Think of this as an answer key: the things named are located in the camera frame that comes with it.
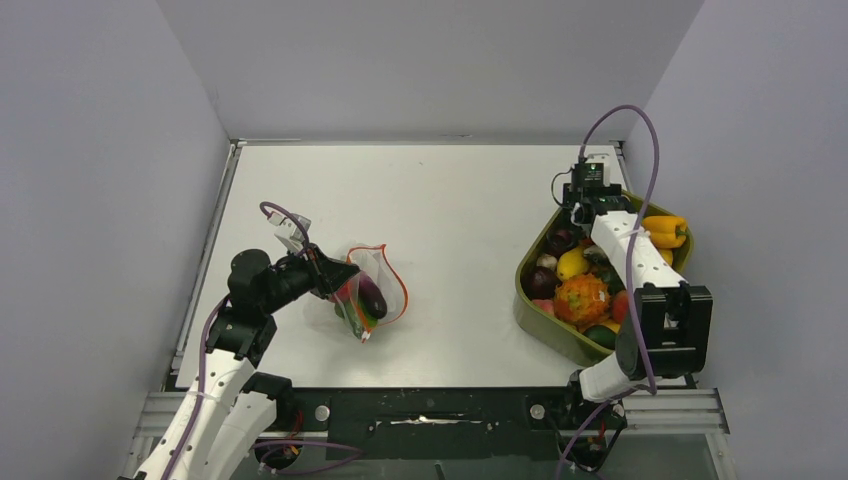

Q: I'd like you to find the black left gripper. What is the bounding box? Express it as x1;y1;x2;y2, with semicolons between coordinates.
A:
261;240;359;314

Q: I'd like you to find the green leaf vegetable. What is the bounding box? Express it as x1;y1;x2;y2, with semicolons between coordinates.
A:
334;302;378;342

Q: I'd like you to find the purple eggplant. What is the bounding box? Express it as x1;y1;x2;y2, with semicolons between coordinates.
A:
358;275;388;320

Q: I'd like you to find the clear orange zip bag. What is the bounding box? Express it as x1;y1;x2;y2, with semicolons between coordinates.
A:
330;244;409;343

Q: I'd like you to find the red apple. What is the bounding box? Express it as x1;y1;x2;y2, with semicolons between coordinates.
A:
329;281;351;304

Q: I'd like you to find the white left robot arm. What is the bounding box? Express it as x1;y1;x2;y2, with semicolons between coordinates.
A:
132;245;360;479

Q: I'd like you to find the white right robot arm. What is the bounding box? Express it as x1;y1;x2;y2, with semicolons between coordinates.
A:
562;160;713;427

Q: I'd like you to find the orange yellow bell pepper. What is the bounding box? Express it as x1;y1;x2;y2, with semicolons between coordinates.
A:
642;215;689;249

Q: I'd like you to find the dark mangosteen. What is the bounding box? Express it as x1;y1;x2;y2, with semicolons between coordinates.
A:
520;266;561;300

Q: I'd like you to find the orange bumpy fruit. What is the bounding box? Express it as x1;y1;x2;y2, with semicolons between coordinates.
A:
553;274;611;327

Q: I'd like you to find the dark green avocado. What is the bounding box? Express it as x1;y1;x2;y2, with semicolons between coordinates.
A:
583;324;618;350

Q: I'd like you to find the olive green plastic bin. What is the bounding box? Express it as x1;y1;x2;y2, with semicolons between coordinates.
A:
515;191;691;366

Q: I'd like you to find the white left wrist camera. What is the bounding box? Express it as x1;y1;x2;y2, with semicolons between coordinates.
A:
268;212;311;254

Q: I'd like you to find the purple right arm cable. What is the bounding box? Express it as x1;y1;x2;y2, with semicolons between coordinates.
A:
553;104;662;480

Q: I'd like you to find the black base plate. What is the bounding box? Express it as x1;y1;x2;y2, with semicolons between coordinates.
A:
238;387;627;465

